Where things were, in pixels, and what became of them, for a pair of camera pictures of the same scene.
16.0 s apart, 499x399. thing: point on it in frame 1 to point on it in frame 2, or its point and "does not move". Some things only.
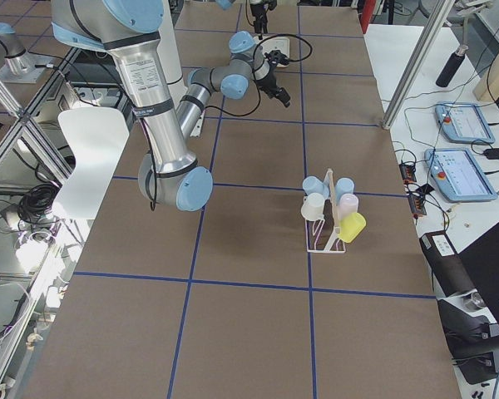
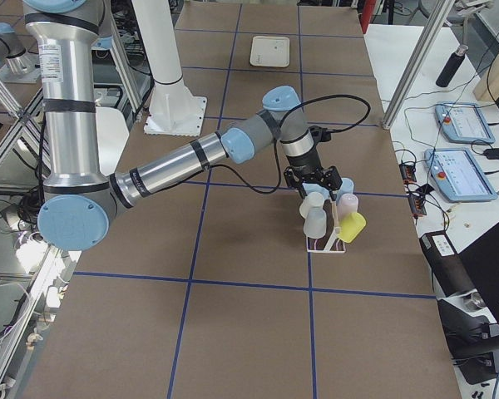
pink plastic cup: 348,204 does not move
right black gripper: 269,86 to 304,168
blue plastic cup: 312,184 does not move
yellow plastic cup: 351,226 does not move
